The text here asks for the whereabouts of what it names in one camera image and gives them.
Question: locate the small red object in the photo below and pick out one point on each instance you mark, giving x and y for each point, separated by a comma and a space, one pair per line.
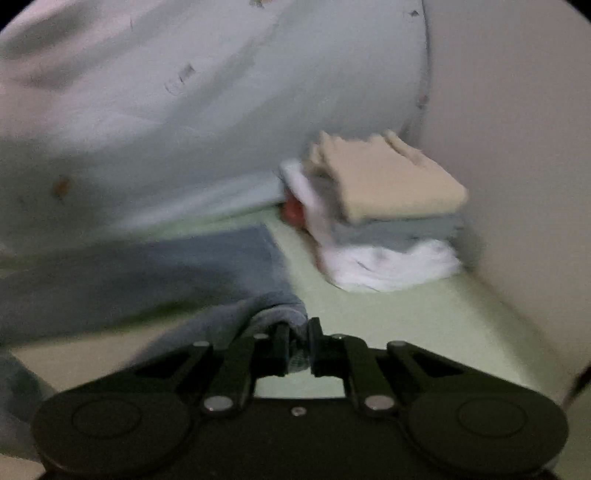
292, 211

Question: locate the folded grey-blue garment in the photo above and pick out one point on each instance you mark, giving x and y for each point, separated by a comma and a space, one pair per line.
397, 233

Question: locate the folded white garment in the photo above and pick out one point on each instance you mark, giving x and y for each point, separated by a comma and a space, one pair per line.
388, 270

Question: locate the pale green bed sheet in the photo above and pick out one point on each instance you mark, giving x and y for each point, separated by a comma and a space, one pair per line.
415, 323

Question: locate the folded beige garment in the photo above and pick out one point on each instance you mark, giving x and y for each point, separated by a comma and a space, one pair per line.
388, 180

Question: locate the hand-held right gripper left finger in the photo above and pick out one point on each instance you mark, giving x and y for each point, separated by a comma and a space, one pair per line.
281, 344

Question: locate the blue-grey garment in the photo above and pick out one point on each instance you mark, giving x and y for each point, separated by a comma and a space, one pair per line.
152, 272

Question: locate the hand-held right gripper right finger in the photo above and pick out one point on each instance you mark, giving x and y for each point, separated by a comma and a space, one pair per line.
316, 344

